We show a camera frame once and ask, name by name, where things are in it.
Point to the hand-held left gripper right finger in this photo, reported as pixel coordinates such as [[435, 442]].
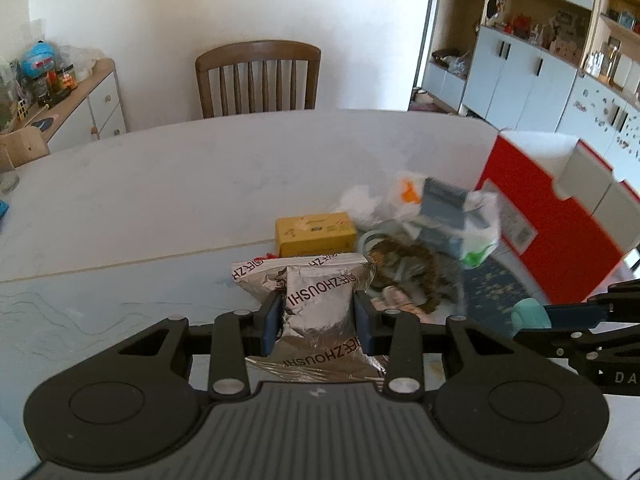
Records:
[[362, 322]]

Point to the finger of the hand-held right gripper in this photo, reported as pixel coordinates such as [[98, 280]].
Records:
[[560, 342], [575, 314]]

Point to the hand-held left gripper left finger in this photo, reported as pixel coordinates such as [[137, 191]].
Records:
[[272, 322]]

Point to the teal plastic cap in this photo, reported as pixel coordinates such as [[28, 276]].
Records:
[[530, 314]]

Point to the silver foil snack packet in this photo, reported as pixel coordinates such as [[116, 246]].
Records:
[[317, 315], [255, 275]]

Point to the dark braided item clear wrap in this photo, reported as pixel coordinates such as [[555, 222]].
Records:
[[410, 260]]

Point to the translucent correction tape dispenser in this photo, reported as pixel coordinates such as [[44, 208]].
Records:
[[367, 240]]

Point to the red and white storage box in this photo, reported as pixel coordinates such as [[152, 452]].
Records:
[[550, 220]]

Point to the yellow cardboard box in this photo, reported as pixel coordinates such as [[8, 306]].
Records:
[[315, 232]]

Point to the crumpled white plastic bag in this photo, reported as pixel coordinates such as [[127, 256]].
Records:
[[357, 202]]

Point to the white plastic bag orange print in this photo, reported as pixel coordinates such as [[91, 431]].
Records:
[[480, 240]]

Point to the grey cardboard box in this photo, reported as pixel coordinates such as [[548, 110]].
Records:
[[445, 205]]

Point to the light blue printed table mat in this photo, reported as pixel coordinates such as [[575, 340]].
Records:
[[100, 310]]

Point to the white canister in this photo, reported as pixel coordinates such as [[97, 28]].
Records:
[[627, 72]]

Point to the clear glass jar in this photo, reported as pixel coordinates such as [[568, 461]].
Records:
[[607, 60]]

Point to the pink dotted box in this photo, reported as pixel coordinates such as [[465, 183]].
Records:
[[565, 50]]

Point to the brown wooden chair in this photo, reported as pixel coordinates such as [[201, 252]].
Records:
[[257, 52]]

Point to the grey bag on shelf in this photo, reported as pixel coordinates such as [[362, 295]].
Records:
[[455, 62]]

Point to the white wooden sideboard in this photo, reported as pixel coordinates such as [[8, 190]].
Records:
[[102, 105]]

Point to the red teapot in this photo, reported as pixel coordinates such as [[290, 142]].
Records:
[[520, 25]]

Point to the clear glass cup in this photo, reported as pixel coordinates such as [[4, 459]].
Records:
[[7, 182]]

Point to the jar with red label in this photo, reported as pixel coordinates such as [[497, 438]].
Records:
[[66, 77]]

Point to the clear plastic bag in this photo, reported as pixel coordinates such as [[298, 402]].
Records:
[[80, 56]]

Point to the blue round toy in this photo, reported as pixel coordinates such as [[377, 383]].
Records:
[[37, 58]]

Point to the white and wood wall cabinet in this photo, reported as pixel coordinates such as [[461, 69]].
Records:
[[520, 75]]

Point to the grey sliding door frame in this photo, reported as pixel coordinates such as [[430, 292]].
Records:
[[427, 25]]

